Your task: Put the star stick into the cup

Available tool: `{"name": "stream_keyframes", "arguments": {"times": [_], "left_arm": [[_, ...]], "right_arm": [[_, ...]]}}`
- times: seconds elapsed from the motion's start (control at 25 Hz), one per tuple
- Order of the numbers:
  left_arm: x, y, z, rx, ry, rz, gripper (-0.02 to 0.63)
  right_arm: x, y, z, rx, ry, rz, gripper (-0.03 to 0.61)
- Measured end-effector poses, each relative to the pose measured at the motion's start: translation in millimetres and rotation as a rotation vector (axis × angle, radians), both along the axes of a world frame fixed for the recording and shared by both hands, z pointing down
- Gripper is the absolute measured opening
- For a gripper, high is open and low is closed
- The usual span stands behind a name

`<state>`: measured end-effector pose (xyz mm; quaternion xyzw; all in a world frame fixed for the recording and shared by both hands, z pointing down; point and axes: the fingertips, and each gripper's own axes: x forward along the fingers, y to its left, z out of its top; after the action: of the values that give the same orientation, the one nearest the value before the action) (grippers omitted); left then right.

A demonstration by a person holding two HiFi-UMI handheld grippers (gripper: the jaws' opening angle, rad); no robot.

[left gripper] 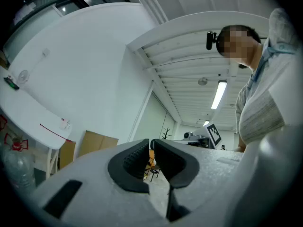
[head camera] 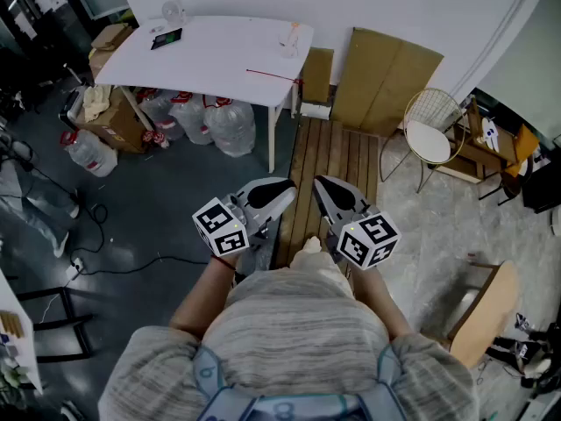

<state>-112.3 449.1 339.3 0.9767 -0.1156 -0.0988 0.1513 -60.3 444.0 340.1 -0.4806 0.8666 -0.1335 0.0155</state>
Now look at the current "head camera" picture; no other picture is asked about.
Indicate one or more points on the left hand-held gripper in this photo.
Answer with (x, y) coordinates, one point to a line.
(219, 230)

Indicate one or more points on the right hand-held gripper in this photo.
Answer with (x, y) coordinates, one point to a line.
(368, 239)

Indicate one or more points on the red star wand stick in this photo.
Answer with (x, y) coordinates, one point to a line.
(271, 75)

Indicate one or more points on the clear glass cup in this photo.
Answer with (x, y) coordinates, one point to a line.
(288, 45)

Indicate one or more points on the orange star wand stick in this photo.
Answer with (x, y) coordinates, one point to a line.
(296, 25)

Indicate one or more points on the person's right forearm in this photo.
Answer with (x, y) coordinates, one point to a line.
(377, 301)

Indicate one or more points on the person's left forearm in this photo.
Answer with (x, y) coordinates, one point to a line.
(206, 296)

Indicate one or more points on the person's cream shoe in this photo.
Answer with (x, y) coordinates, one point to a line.
(312, 246)

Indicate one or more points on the wooden slat platform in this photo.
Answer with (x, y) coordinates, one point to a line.
(307, 156)

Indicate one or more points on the white table leg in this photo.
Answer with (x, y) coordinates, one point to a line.
(272, 143)
(293, 101)

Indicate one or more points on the red wrist band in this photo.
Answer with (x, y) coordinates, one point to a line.
(223, 262)

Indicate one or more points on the flat white box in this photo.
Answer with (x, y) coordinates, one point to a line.
(314, 110)

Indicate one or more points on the small cardboard sheet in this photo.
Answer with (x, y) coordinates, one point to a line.
(317, 75)

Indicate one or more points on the large cardboard sheet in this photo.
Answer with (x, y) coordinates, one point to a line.
(385, 81)

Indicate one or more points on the person's grey striped shirt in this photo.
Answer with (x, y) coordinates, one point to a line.
(298, 323)

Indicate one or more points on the wooden side shelf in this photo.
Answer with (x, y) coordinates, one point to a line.
(473, 151)

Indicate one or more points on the large brown cardboard box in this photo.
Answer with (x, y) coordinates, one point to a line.
(118, 125)

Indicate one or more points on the black tablet green screen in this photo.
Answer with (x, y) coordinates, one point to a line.
(166, 38)

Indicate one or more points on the light wooden chair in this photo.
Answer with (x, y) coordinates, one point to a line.
(486, 318)

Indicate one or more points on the orange cushion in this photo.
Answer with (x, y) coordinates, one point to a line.
(526, 140)

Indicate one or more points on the cream cloth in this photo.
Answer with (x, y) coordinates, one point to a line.
(96, 99)

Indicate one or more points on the small white packet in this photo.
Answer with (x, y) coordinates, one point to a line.
(156, 29)

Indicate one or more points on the black box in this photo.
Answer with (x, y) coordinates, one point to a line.
(543, 187)

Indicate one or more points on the white power strip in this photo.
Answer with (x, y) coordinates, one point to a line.
(75, 268)

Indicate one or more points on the light blue chest harness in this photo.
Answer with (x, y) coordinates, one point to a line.
(285, 410)

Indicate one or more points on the silver black device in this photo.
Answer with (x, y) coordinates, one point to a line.
(69, 108)

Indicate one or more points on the white work desk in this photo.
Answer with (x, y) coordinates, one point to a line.
(17, 314)

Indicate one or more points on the black metal frame stand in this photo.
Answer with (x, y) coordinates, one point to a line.
(66, 305)

